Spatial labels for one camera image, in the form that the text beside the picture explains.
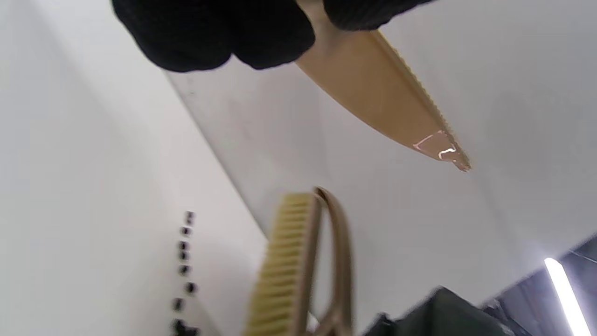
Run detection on black fabric bag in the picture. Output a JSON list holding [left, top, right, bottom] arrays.
[[364, 287, 514, 336]]

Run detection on white ceiling light strip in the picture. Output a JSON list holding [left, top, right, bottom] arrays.
[[543, 257, 594, 336]]

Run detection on beige serrated plastic knife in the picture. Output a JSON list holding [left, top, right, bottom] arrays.
[[295, 0, 472, 173]]

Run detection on person's left hand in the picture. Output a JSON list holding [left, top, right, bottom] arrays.
[[111, 0, 437, 73]]

